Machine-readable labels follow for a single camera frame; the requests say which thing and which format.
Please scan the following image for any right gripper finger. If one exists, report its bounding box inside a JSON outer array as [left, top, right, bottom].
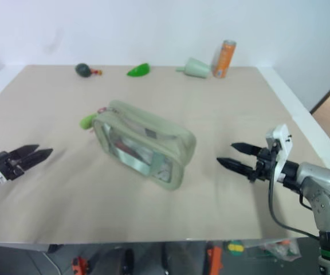
[[216, 157, 254, 176], [231, 142, 262, 157]]

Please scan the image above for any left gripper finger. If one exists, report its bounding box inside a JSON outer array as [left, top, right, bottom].
[[21, 148, 54, 172], [9, 144, 40, 159]]

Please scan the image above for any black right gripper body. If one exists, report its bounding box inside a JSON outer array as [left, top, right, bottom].
[[249, 147, 280, 183]]

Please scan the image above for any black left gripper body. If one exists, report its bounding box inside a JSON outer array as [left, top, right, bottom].
[[0, 151, 26, 182]]

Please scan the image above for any pale green zip pouch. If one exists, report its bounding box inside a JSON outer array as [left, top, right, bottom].
[[92, 99, 197, 192]]

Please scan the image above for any beige tablecloth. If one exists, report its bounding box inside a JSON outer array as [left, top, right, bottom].
[[0, 65, 326, 245]]

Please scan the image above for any green zipper pull charm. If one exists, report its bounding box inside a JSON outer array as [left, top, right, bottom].
[[80, 113, 97, 131]]

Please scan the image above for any yellow green round item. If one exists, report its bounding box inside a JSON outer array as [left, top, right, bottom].
[[224, 240, 245, 257]]

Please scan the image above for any clear plastic bag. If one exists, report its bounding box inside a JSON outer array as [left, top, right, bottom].
[[244, 238, 302, 262]]

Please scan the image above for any orange drink can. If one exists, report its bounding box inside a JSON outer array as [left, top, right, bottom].
[[211, 39, 237, 79]]

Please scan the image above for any pale green funnel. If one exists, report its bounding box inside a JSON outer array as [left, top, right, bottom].
[[175, 57, 211, 79]]

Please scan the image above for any tall orange black tool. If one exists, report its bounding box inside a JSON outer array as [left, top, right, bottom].
[[206, 245, 224, 275]]

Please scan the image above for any dark green round fruit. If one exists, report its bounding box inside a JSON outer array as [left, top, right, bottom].
[[75, 63, 92, 78]]

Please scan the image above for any small orange black tool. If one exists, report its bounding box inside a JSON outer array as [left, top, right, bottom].
[[71, 256, 93, 275]]

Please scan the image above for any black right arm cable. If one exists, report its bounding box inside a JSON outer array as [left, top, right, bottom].
[[267, 147, 321, 238]]

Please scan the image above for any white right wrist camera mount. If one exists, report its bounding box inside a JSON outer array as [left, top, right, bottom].
[[265, 124, 293, 179]]

